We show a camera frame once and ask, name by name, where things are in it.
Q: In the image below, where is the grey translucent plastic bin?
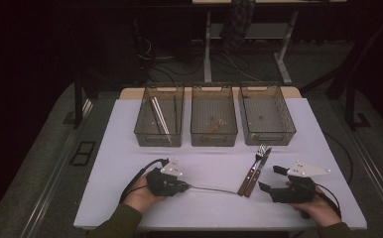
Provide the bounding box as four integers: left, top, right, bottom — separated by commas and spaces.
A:
190, 83, 239, 148
133, 83, 185, 148
238, 81, 297, 147

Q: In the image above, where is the white-framed desk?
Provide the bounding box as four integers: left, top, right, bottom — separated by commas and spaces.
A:
192, 0, 347, 85

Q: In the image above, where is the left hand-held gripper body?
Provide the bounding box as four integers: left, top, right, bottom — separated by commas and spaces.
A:
145, 158, 185, 198

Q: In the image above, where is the white floor cable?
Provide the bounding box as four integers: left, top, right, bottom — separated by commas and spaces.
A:
219, 52, 262, 82

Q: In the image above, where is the black metal frame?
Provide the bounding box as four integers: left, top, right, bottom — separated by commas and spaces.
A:
300, 13, 383, 132

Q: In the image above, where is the white chopstick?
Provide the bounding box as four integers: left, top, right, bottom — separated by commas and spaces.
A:
151, 96, 172, 135
149, 96, 169, 136

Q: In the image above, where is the black floor socket plate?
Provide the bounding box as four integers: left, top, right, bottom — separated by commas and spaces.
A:
68, 141, 97, 168

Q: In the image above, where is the person's right hand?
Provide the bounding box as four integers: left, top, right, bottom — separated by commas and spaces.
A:
290, 184, 342, 228

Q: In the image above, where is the metal floor rail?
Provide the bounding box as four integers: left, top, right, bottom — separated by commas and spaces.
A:
20, 98, 94, 238
342, 128, 383, 229

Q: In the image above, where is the metal chopstick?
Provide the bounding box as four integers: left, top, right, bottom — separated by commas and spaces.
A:
172, 94, 180, 135

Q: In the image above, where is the right hand-held gripper cable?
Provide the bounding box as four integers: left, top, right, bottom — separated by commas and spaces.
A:
315, 182, 343, 220

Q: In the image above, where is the black metal stand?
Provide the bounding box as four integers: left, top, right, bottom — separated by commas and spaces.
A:
72, 70, 95, 130

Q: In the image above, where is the wooden-handled fork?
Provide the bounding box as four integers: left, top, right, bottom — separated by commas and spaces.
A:
237, 143, 269, 196

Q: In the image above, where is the hand-held gripper cable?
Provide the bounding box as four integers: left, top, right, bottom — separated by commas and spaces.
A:
119, 158, 170, 204
315, 182, 343, 220

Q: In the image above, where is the translucent orange plastic spoon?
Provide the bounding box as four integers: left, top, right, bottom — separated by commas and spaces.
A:
202, 117, 228, 135

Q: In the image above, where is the tangle of black floor cables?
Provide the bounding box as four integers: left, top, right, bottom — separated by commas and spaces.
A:
134, 36, 207, 83

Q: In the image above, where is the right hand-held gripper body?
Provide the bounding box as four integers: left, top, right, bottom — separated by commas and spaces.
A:
269, 160, 332, 204

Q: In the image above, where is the left hand-held gripper cable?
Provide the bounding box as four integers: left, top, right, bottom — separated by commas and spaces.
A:
119, 158, 170, 204

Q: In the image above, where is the metal spoon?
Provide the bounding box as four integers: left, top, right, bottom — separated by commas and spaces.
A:
189, 185, 239, 196

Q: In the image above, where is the dark patterned cloth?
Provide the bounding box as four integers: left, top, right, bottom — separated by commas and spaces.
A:
218, 0, 257, 54

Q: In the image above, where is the thin black floor cable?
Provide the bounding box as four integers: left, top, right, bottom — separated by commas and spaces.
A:
322, 131, 355, 186

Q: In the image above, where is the person's left hand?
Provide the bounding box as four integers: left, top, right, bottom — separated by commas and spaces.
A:
123, 173, 168, 215

